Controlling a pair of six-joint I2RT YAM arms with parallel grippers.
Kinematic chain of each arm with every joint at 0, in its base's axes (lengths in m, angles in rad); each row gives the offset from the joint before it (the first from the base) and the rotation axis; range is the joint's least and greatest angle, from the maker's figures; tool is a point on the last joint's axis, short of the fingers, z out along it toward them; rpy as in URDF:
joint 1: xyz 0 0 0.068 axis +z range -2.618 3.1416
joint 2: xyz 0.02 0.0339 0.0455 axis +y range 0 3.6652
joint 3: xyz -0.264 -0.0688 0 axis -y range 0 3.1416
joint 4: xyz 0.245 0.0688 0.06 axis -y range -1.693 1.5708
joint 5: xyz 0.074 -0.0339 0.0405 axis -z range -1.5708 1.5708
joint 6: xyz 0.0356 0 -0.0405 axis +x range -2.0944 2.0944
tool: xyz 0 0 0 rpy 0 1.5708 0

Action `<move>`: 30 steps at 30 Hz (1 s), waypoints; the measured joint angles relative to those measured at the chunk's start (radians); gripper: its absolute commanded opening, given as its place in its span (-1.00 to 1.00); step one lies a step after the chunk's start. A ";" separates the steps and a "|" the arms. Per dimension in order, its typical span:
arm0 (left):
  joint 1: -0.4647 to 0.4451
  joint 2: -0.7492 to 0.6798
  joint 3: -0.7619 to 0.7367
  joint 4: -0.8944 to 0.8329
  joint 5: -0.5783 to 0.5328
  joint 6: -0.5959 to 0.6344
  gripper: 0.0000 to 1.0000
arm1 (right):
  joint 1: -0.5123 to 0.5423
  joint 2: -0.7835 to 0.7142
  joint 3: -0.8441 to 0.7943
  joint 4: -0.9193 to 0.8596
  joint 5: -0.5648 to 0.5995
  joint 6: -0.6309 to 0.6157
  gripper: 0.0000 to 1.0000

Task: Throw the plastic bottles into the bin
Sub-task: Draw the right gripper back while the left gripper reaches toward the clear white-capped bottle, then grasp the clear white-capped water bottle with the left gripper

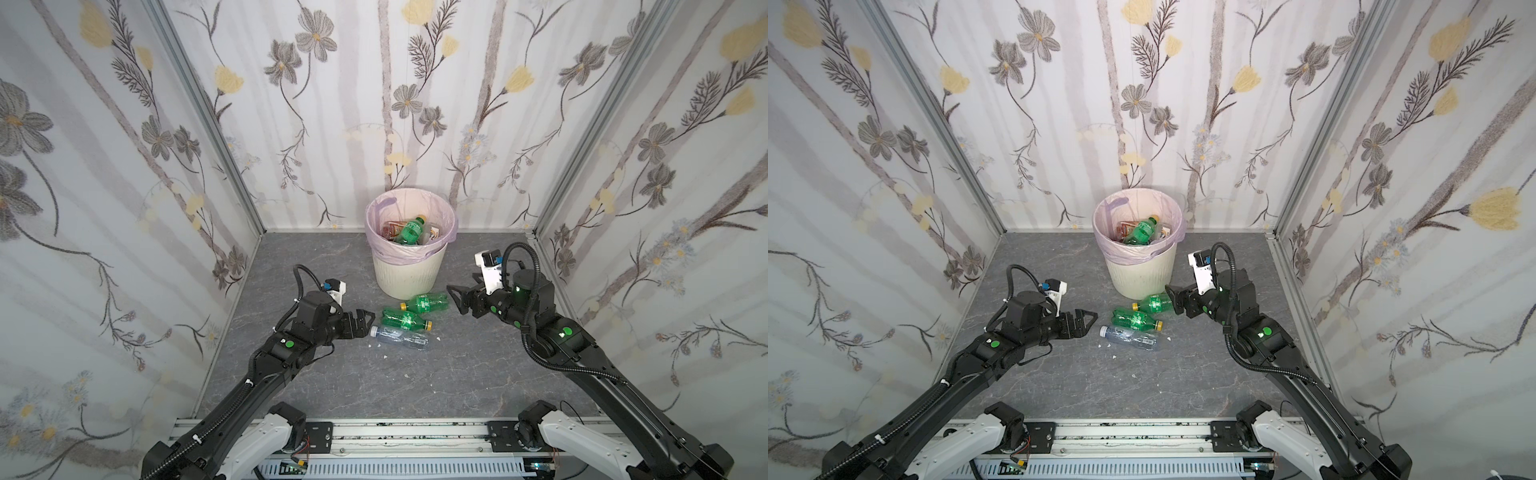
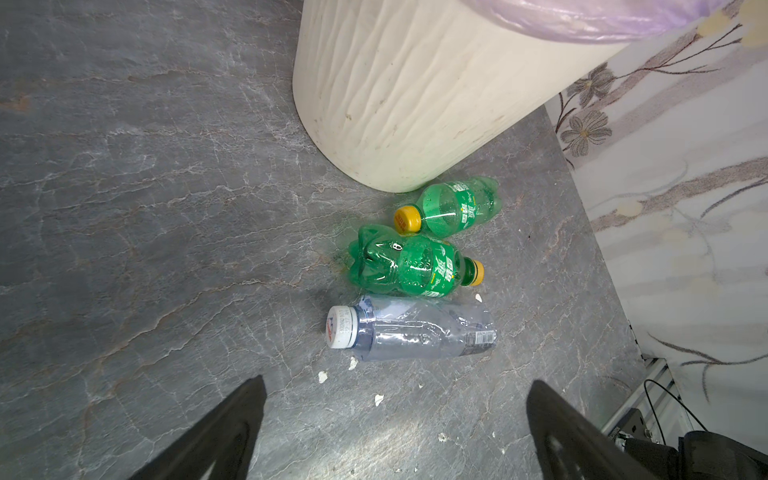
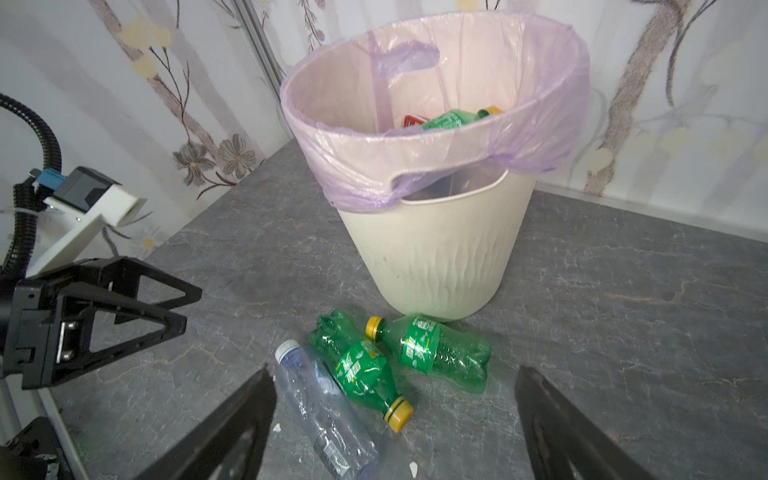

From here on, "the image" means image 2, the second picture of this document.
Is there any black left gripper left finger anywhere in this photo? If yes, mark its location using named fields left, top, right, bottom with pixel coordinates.
left=132, top=376, right=267, bottom=479

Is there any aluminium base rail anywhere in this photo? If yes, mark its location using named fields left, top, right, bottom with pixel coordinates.
left=600, top=358, right=695, bottom=448

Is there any green bottle yellow cap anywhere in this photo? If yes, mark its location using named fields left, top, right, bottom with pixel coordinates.
left=348, top=224, right=485, bottom=298

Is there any pink bin liner bag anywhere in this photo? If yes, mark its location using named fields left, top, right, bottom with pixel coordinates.
left=468, top=0, right=726, bottom=44

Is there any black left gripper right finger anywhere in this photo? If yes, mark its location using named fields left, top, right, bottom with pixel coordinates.
left=526, top=380, right=654, bottom=479

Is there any clear crushed water bottle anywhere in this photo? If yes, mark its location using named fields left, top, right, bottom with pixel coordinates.
left=325, top=294, right=498, bottom=362

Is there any cream plastic waste bin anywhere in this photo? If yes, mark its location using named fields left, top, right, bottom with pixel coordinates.
left=292, top=1, right=619, bottom=193

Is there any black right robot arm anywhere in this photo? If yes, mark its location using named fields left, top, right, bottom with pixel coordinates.
left=623, top=431, right=767, bottom=479

